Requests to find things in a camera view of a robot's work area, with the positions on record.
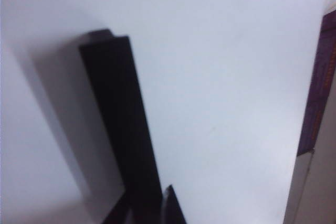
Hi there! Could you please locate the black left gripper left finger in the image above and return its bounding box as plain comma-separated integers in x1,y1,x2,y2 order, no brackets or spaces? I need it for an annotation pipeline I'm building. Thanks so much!
103,200,130,224

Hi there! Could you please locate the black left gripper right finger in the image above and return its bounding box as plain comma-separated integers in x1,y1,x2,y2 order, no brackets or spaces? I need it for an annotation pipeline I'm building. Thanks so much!
163,184,187,224

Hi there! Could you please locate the purple framed wall picture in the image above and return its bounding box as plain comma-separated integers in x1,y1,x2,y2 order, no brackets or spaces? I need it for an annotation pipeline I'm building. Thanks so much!
298,11,336,156

